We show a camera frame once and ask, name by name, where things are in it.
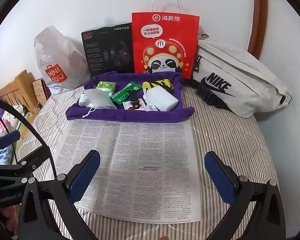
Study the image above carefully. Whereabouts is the person's left hand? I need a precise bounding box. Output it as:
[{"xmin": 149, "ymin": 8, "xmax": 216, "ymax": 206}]
[{"xmin": 0, "ymin": 206, "xmax": 19, "ymax": 235}]

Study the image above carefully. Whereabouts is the brown wooden door frame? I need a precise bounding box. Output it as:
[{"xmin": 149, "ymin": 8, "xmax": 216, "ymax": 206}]
[{"xmin": 248, "ymin": 0, "xmax": 268, "ymax": 59}]

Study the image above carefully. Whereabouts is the white Nike waist bag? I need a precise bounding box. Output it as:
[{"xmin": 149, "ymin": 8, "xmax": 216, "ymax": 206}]
[{"xmin": 184, "ymin": 35, "xmax": 293, "ymax": 118}]

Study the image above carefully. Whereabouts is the white foam sponge block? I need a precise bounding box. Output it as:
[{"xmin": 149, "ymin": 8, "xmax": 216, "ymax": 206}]
[{"xmin": 145, "ymin": 86, "xmax": 179, "ymax": 112}]

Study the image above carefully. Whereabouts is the wooden headboard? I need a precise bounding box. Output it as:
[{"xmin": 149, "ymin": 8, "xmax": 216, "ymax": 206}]
[{"xmin": 0, "ymin": 70, "xmax": 39, "ymax": 114}]

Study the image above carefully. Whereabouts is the black headset box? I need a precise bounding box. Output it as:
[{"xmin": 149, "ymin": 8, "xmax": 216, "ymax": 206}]
[{"xmin": 81, "ymin": 23, "xmax": 134, "ymax": 77}]

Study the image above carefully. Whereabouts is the black cable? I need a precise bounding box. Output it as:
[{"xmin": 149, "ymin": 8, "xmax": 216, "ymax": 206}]
[{"xmin": 0, "ymin": 94, "xmax": 58, "ymax": 178}]

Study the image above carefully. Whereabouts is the newspaper sheet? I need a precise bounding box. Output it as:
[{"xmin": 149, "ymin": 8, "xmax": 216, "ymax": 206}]
[{"xmin": 53, "ymin": 120, "xmax": 201, "ymax": 223}]

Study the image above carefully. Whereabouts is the plush toys pile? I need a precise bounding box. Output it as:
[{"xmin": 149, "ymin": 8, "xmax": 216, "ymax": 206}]
[{"xmin": 0, "ymin": 108, "xmax": 26, "ymax": 165}]

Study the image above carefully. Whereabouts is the striped bed quilt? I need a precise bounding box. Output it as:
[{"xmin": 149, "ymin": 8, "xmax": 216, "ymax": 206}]
[{"xmin": 32, "ymin": 87, "xmax": 277, "ymax": 239}]

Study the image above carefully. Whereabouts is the green snack packet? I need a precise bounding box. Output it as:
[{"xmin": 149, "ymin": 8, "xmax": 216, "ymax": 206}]
[{"xmin": 110, "ymin": 81, "xmax": 142, "ymax": 105}]

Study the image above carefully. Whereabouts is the yellow pouch with black straps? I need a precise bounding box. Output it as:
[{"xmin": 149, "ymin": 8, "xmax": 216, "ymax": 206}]
[{"xmin": 142, "ymin": 79, "xmax": 174, "ymax": 93}]

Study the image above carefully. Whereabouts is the white Miniso plastic bag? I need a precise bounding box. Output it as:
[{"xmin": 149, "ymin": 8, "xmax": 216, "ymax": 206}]
[{"xmin": 34, "ymin": 25, "xmax": 90, "ymax": 95}]

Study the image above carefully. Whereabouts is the red panda paper bag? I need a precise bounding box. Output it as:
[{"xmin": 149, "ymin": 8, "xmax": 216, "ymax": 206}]
[{"xmin": 132, "ymin": 0, "xmax": 199, "ymax": 79}]

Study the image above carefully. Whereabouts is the white and mint glove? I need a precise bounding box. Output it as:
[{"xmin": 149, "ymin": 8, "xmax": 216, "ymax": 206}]
[{"xmin": 78, "ymin": 91, "xmax": 95, "ymax": 108}]

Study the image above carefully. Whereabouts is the white mesh drawstring pouch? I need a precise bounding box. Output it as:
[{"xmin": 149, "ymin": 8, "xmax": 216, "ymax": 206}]
[{"xmin": 82, "ymin": 89, "xmax": 117, "ymax": 118}]

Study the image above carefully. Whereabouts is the green tissue pack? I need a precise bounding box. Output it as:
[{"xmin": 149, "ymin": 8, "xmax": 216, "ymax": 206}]
[{"xmin": 95, "ymin": 81, "xmax": 116, "ymax": 96}]

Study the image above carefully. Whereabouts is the white tomato print packet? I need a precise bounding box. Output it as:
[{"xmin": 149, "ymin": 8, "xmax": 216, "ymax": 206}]
[{"xmin": 123, "ymin": 99, "xmax": 145, "ymax": 111}]

